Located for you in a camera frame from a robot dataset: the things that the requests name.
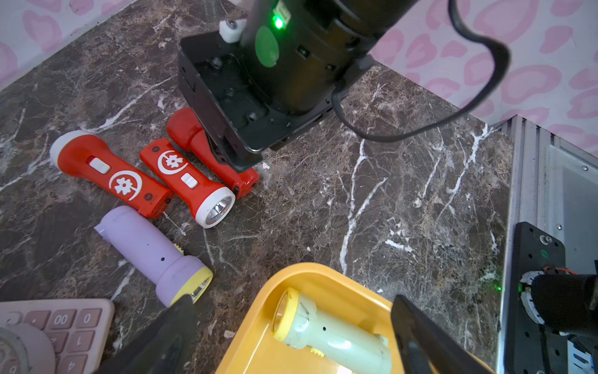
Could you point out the pale green flashlight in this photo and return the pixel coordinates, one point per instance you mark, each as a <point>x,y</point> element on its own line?
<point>299,323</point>

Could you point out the plain red flashlight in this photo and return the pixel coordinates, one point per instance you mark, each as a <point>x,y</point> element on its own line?
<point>187,132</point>

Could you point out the red white flashlight emblem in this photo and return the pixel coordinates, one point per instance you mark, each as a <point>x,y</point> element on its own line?
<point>209,201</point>

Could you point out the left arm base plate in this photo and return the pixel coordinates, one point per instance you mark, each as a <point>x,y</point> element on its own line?
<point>531,346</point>

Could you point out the purple flashlight group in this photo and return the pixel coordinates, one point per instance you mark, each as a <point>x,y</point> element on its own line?
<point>155,255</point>

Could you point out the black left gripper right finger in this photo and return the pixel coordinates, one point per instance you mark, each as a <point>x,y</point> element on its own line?
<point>424,347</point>

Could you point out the beige tape roll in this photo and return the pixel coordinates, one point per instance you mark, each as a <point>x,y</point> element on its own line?
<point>25,349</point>

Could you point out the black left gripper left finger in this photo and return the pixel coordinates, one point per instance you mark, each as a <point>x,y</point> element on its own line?
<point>163,347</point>

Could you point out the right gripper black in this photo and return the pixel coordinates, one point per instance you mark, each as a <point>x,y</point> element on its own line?
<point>239,123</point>

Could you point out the pink calculator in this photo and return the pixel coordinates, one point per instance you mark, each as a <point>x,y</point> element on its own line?
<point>77,328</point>

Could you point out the yellow plastic tray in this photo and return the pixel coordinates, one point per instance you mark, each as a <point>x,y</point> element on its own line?
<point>254,349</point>

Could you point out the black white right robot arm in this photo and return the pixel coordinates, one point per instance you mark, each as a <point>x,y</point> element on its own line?
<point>330,195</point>

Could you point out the aluminium front rail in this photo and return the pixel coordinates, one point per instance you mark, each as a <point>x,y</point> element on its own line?
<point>554,188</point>

